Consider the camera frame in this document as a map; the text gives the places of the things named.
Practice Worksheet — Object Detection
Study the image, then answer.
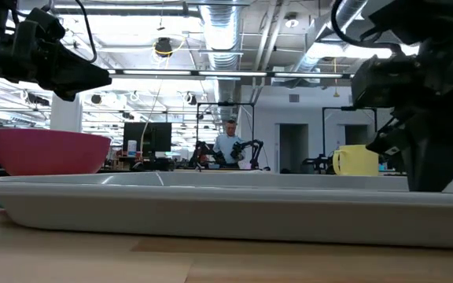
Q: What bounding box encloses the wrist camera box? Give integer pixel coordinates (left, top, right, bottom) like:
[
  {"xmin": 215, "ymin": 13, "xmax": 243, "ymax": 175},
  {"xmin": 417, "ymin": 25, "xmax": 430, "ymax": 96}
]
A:
[
  {"xmin": 350, "ymin": 54, "xmax": 400, "ymax": 109},
  {"xmin": 24, "ymin": 7, "xmax": 67, "ymax": 40}
]

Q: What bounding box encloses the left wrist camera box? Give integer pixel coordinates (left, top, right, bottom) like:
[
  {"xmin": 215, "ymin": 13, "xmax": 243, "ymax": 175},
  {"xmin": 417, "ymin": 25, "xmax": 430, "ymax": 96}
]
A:
[{"xmin": 24, "ymin": 7, "xmax": 67, "ymax": 40}]

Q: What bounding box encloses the silver ventilation duct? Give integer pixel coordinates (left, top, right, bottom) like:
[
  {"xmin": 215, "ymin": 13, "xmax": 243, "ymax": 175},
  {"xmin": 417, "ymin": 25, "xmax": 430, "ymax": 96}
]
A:
[
  {"xmin": 198, "ymin": 0, "xmax": 244, "ymax": 119},
  {"xmin": 293, "ymin": 0, "xmax": 369, "ymax": 74}
]

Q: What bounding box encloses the white pillar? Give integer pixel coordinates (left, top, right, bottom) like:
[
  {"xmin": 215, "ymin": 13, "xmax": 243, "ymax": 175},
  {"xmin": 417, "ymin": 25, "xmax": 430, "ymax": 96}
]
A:
[{"xmin": 50, "ymin": 93, "xmax": 83, "ymax": 133}]

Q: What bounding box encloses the black background station frame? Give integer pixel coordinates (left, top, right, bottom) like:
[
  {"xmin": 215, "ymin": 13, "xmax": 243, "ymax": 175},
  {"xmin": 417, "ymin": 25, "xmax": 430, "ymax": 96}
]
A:
[
  {"xmin": 321, "ymin": 105, "xmax": 378, "ymax": 158},
  {"xmin": 195, "ymin": 101, "xmax": 256, "ymax": 171}
]

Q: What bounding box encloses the black ceiling dome camera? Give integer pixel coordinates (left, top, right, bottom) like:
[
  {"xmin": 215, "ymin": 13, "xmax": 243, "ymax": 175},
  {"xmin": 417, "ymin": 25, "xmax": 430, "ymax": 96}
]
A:
[{"xmin": 154, "ymin": 37, "xmax": 174, "ymax": 58}]

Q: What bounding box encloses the yellow mug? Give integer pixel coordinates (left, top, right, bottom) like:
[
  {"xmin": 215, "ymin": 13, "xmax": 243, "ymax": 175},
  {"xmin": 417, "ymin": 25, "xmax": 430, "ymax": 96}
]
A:
[{"xmin": 331, "ymin": 144, "xmax": 380, "ymax": 177}]

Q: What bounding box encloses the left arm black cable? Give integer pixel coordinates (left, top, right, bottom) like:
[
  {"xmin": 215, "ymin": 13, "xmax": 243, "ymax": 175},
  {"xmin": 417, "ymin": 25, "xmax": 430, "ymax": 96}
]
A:
[{"xmin": 74, "ymin": 0, "xmax": 98, "ymax": 64}]

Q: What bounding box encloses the black monitor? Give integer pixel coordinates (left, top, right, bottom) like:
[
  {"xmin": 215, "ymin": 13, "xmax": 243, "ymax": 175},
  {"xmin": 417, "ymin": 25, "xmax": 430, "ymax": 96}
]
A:
[{"xmin": 123, "ymin": 122, "xmax": 172, "ymax": 158}]

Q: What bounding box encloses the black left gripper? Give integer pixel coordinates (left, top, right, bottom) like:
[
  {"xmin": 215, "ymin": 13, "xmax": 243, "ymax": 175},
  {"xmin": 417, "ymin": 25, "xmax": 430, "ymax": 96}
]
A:
[{"xmin": 0, "ymin": 23, "xmax": 112, "ymax": 102}]

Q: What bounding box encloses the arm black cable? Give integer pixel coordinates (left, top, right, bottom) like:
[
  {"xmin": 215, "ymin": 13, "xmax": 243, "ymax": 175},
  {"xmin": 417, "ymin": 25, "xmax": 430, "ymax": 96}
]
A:
[
  {"xmin": 74, "ymin": 0, "xmax": 98, "ymax": 64},
  {"xmin": 330, "ymin": 0, "xmax": 404, "ymax": 50}
]

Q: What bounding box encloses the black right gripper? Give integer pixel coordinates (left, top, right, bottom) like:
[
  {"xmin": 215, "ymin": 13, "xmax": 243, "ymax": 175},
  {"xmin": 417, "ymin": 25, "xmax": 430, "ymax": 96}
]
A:
[{"xmin": 366, "ymin": 35, "xmax": 453, "ymax": 193}]

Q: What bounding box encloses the pink ribbed bowl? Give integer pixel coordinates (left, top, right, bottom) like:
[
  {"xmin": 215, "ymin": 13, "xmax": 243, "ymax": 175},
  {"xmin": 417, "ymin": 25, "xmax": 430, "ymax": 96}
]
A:
[{"xmin": 0, "ymin": 127, "xmax": 112, "ymax": 176}]

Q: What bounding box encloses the long ceiling light strip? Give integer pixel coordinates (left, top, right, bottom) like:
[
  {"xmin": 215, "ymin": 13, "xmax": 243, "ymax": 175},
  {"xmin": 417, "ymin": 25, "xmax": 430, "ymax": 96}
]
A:
[{"xmin": 107, "ymin": 69, "xmax": 354, "ymax": 80}]

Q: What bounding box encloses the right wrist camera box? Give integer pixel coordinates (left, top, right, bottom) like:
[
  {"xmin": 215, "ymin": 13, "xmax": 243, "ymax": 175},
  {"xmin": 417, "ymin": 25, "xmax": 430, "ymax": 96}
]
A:
[{"xmin": 350, "ymin": 54, "xmax": 400, "ymax": 109}]

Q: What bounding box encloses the person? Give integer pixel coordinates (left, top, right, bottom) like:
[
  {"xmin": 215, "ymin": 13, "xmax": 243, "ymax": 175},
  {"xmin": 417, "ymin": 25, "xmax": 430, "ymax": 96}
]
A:
[{"xmin": 212, "ymin": 119, "xmax": 247, "ymax": 169}]

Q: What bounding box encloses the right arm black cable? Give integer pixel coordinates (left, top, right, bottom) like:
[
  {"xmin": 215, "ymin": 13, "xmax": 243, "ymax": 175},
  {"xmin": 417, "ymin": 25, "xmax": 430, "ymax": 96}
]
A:
[{"xmin": 330, "ymin": 0, "xmax": 404, "ymax": 50}]

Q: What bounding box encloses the grey plastic tray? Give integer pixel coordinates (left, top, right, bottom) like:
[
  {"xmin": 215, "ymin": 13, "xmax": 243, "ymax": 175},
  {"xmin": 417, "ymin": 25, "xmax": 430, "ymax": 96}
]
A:
[{"xmin": 0, "ymin": 171, "xmax": 453, "ymax": 250}]

